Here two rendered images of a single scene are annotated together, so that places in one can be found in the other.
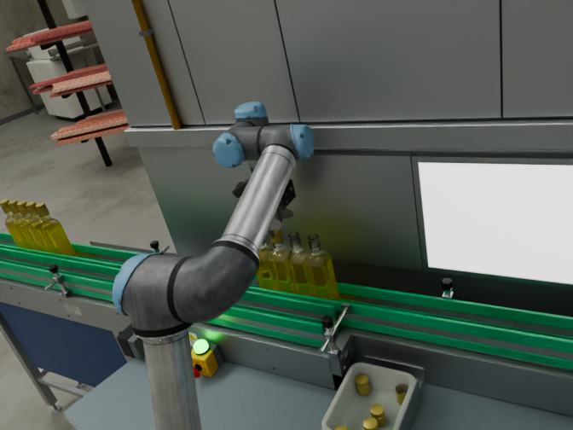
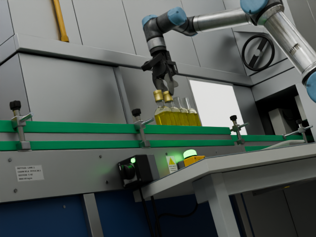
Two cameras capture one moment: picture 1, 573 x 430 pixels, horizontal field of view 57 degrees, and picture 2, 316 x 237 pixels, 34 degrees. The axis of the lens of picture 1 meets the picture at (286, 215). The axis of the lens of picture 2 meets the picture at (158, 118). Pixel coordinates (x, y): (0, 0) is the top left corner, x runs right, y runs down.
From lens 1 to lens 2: 271 cm
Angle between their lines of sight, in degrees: 94
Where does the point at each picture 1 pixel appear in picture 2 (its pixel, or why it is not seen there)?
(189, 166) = (67, 76)
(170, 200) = (45, 107)
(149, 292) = not seen: outside the picture
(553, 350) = (271, 140)
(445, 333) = (247, 143)
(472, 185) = (206, 92)
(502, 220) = (218, 109)
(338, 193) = not seen: hidden behind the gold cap
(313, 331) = (227, 132)
